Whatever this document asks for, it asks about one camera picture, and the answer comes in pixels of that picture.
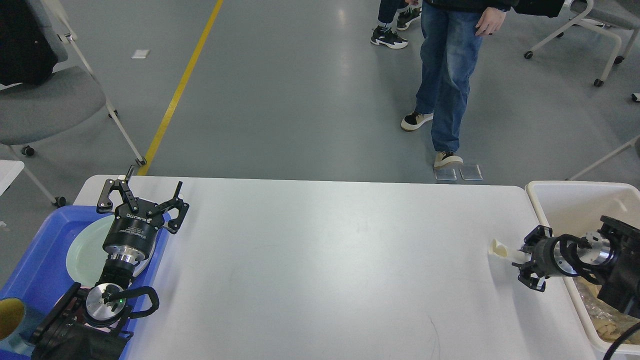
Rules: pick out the clear floor plate left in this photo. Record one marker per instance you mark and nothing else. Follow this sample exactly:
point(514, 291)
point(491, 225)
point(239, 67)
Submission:
point(445, 174)

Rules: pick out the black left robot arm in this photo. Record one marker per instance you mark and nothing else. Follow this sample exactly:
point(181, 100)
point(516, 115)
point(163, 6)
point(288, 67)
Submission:
point(64, 339)

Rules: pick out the clear floor plate right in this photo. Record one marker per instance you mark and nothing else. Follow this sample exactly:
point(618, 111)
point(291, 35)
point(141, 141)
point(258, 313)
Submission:
point(471, 173)

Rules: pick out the white floor tag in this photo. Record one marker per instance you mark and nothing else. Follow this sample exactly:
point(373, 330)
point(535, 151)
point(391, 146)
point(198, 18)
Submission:
point(140, 53)

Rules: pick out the white office chair left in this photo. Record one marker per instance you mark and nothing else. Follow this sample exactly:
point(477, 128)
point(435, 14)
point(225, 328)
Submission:
point(70, 96)

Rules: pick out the blue plastic tray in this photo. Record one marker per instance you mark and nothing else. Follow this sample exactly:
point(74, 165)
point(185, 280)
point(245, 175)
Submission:
point(41, 277)

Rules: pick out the clear floor plate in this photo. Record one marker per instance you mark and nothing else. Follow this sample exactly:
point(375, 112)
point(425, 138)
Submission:
point(445, 174)
point(471, 173)

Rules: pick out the dark blue mug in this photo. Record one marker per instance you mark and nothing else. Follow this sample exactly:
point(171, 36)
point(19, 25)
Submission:
point(18, 322)

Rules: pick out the black jacket on chair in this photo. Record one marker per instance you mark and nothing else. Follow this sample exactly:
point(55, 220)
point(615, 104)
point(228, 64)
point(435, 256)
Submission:
point(25, 55)

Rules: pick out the aluminium foil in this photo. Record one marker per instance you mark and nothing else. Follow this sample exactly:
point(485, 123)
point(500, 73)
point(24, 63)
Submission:
point(596, 308)

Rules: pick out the person in blue jeans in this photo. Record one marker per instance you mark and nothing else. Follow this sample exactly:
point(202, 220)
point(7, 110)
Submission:
point(453, 31)

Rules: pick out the green plate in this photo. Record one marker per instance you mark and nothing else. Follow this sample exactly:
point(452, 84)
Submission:
point(86, 257)

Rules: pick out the white paper cup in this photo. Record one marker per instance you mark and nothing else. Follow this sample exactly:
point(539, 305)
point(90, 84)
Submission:
point(496, 248)

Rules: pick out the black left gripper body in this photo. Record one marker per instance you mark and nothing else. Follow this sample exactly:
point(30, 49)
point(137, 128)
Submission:
point(132, 238)

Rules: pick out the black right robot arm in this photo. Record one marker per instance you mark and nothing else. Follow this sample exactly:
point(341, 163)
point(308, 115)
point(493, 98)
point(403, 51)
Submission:
point(608, 257)

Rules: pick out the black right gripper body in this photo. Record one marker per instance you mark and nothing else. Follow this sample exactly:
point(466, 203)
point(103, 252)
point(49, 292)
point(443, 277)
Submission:
point(555, 265)

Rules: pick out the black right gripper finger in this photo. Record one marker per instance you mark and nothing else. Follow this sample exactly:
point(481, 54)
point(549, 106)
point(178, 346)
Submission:
point(539, 241)
point(532, 275)

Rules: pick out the beige paper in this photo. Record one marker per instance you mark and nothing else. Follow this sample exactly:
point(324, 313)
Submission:
point(608, 330)

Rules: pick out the white plastic bin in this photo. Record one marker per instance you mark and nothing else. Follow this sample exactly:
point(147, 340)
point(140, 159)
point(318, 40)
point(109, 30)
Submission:
point(576, 207)

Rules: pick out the person in dark jeans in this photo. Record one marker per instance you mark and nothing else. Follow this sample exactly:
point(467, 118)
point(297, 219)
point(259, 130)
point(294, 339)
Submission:
point(394, 16)

